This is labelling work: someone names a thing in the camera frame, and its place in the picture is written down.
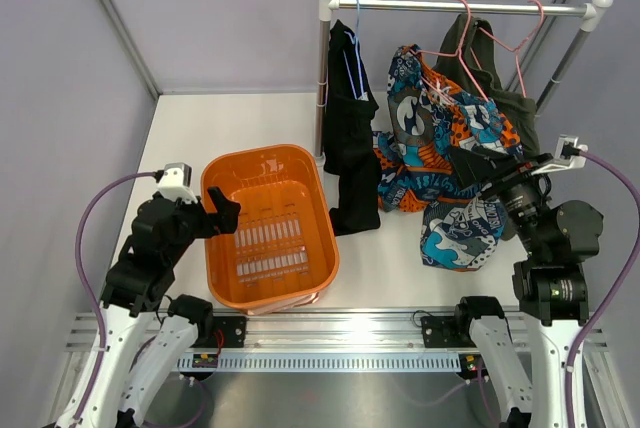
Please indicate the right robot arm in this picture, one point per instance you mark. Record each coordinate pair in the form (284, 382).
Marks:
(549, 285)

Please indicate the black shorts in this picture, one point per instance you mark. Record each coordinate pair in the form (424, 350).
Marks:
(348, 141)

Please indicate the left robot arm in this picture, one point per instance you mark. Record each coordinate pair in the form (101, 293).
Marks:
(121, 375)

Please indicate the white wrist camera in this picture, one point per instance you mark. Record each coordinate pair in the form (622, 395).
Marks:
(173, 183)
(568, 156)

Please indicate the dark green shorts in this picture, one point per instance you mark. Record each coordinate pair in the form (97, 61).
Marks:
(478, 52)

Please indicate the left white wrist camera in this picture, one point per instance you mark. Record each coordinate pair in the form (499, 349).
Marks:
(173, 183)

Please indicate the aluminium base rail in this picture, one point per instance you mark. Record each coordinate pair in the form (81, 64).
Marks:
(318, 331)

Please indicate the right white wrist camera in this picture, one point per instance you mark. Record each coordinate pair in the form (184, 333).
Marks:
(568, 156)

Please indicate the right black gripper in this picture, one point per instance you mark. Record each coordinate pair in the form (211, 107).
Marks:
(473, 167)

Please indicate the orange plastic basket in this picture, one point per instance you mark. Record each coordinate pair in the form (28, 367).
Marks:
(283, 253)

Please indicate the blue wire hanger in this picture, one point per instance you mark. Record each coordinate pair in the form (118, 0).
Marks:
(356, 77)

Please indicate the white slotted cable duct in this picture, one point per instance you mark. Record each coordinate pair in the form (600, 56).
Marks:
(321, 363)

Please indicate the metal clothes rack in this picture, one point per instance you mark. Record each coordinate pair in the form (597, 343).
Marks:
(590, 14)

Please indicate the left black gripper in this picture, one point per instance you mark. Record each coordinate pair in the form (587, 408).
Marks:
(222, 222)

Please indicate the patterned blue orange shorts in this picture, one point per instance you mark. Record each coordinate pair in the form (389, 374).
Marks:
(430, 115)

